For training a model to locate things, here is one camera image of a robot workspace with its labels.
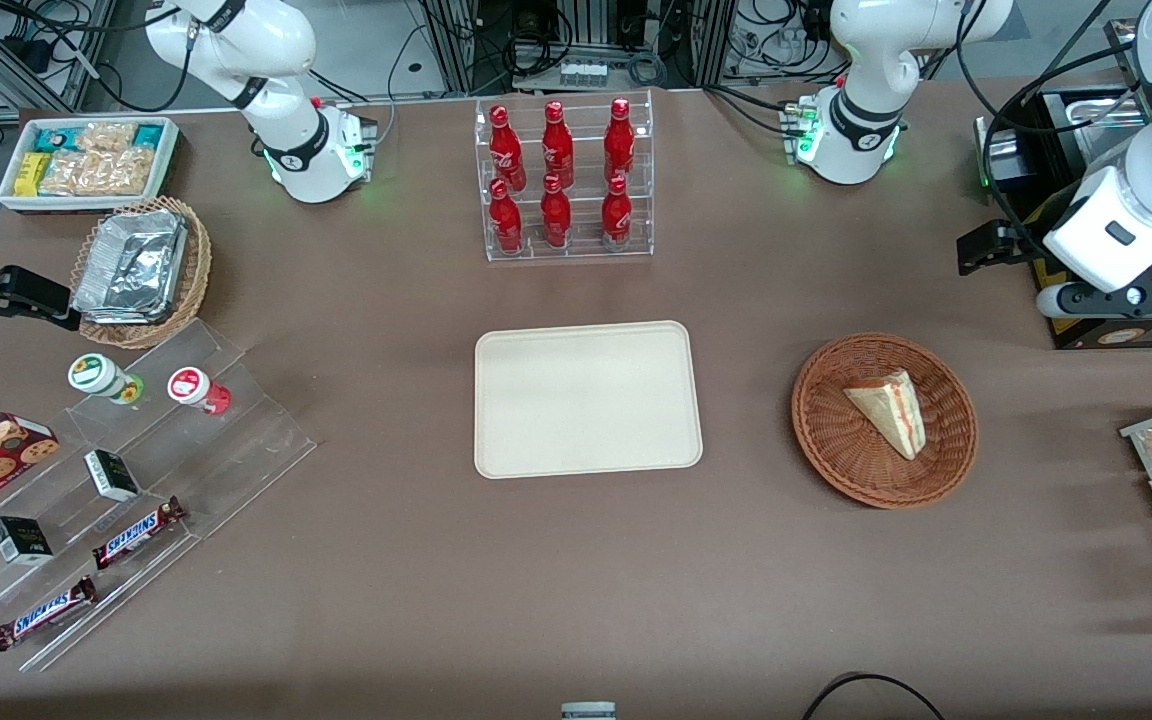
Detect red label yogurt cup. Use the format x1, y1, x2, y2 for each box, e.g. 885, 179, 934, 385
167, 366, 232, 416

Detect black food warmer appliance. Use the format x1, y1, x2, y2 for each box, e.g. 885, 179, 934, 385
976, 20, 1152, 351

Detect tan wicker basket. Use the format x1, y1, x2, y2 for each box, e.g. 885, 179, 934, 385
69, 196, 213, 350

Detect steel warmer pan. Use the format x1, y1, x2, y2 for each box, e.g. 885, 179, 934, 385
1041, 90, 1149, 133

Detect triangular sandwich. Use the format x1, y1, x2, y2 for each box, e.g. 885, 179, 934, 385
842, 369, 927, 462

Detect yellow snack packet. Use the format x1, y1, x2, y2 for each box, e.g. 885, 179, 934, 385
14, 152, 52, 198

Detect stacked aluminium foil containers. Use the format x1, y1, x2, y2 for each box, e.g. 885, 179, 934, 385
72, 209, 189, 324

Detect small black carton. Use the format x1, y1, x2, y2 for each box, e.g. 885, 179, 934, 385
84, 449, 141, 503
0, 516, 54, 567

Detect black table edge cable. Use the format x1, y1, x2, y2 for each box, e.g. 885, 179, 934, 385
801, 672, 947, 720

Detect green label yogurt cup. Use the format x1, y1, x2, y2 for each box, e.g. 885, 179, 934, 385
67, 353, 146, 405

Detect clear acrylic bottle rack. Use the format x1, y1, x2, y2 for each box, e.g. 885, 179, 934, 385
474, 88, 655, 263

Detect white rectangular snack bin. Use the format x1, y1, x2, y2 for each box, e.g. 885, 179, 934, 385
0, 116, 182, 214

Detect red cola bottle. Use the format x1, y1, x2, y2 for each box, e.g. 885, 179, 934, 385
489, 178, 524, 254
540, 174, 573, 249
604, 97, 636, 184
488, 104, 527, 191
601, 175, 633, 249
542, 100, 575, 189

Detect brown round wicker basket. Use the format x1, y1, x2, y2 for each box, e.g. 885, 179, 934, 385
791, 332, 979, 511

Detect clear acrylic stepped display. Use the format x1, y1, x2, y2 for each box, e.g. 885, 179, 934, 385
0, 318, 319, 673

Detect clear rice cracker bag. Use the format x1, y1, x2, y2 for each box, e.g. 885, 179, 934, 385
76, 122, 137, 153
39, 150, 97, 196
86, 148, 157, 196

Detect beige rectangular serving tray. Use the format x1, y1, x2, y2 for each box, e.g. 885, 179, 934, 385
474, 320, 705, 480

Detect aluminium frame rack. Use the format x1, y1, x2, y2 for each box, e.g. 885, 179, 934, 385
421, 0, 737, 96

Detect brown Snickers bar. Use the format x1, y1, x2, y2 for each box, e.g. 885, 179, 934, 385
92, 497, 187, 571
0, 575, 99, 652

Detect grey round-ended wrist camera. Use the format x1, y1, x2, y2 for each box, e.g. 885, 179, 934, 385
1036, 278, 1152, 322

